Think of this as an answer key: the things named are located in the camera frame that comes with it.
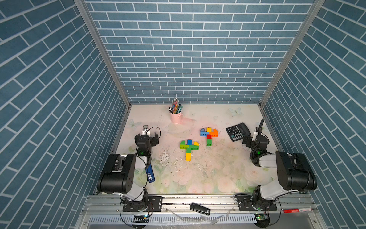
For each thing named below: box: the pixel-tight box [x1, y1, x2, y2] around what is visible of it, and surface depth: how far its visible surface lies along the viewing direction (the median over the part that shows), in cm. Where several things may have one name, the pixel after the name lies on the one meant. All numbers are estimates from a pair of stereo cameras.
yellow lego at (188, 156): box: [185, 152, 193, 161], surface depth 91 cm
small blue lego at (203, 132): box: [200, 128, 209, 136], surface depth 104 cm
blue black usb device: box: [145, 165, 156, 184], surface depth 83 cm
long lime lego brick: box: [179, 144, 190, 150], surface depth 96 cm
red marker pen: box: [282, 208, 313, 214], surface depth 73 cm
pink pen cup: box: [169, 110, 183, 124], surface depth 104 cm
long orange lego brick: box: [209, 132, 219, 138], surface depth 102 cm
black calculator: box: [225, 122, 252, 142], surface depth 104 cm
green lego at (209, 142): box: [206, 138, 213, 146], surface depth 98 cm
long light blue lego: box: [199, 131, 210, 137], surface depth 102 cm
